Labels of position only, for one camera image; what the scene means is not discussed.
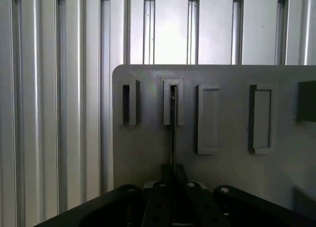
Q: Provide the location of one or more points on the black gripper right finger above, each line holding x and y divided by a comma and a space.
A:
190, 204

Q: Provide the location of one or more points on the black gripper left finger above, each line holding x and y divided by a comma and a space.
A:
158, 204

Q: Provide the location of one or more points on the grey 3D-printed parts rack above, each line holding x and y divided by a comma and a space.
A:
234, 167

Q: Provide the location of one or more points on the black block on rack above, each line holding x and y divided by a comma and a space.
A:
307, 101

